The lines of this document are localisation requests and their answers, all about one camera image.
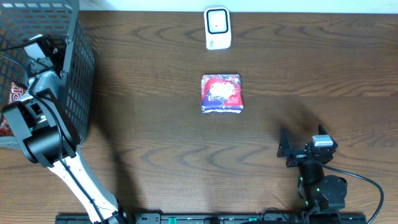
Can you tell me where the red purple sanitary pad pack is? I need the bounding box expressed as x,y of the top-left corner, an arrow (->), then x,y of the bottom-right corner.
201,74 -> 244,114

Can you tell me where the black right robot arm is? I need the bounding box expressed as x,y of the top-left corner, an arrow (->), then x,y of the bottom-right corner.
277,125 -> 348,223

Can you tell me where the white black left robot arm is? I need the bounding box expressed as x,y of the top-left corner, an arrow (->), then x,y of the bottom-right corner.
3,34 -> 131,223

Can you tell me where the white barcode scanner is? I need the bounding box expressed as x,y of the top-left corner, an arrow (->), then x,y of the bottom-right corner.
203,7 -> 232,50

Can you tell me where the dark grey plastic basket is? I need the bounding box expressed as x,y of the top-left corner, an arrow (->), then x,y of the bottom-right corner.
1,0 -> 95,138

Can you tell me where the red Top chocolate bar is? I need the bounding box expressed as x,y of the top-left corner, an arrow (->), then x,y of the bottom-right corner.
1,82 -> 26,136

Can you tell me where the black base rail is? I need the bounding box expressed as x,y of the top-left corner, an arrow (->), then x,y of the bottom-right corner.
55,213 -> 368,224

